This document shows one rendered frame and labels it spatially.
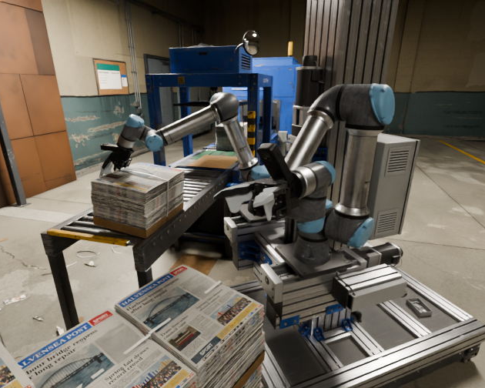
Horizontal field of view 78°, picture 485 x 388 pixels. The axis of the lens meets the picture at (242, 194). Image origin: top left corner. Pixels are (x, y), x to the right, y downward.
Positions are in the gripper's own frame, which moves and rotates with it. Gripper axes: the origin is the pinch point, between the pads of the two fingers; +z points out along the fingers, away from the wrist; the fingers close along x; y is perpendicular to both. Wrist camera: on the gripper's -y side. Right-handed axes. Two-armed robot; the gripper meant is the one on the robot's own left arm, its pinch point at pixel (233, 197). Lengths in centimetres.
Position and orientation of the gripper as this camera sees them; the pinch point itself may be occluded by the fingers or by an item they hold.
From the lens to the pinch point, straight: 59.3
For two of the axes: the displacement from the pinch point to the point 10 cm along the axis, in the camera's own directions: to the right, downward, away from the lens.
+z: -7.0, 2.5, -6.7
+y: 0.9, 9.6, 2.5
